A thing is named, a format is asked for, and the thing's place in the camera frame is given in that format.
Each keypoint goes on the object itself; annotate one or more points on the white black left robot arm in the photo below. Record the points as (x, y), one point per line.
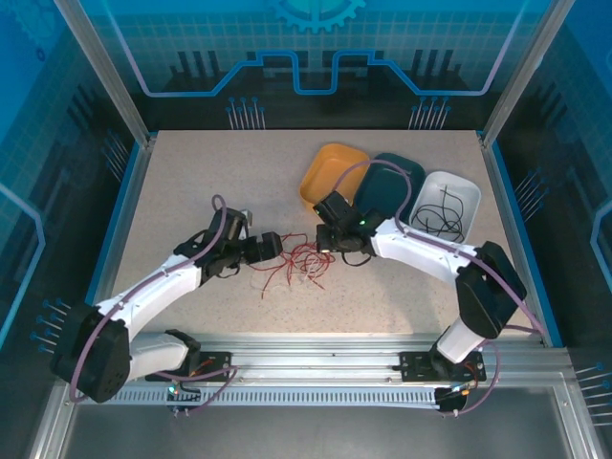
(153, 287)

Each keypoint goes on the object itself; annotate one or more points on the blue printed enclosure panel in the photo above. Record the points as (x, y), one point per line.
(38, 143)
(574, 143)
(311, 48)

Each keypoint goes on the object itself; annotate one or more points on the grey metal front tray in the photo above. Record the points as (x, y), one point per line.
(311, 430)

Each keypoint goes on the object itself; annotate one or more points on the teal plastic bin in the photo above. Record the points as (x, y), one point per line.
(382, 191)

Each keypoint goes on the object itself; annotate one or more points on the white plastic bin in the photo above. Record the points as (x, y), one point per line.
(471, 201)

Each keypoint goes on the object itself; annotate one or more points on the aluminium frame post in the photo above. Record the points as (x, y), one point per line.
(524, 67)
(109, 72)

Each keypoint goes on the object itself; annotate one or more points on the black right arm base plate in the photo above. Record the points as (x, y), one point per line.
(413, 365)

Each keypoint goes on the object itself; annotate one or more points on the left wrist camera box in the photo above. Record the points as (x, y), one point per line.
(246, 216)

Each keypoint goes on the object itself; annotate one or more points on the orange plastic bin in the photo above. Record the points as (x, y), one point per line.
(325, 167)

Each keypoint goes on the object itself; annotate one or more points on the aluminium front rail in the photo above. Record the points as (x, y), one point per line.
(311, 356)

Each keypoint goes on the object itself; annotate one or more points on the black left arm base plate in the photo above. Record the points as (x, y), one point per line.
(215, 363)

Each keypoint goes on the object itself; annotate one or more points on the aluminium table side rail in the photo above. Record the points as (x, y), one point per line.
(496, 177)
(137, 177)

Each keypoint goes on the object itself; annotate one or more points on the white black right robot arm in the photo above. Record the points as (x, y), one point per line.
(421, 248)

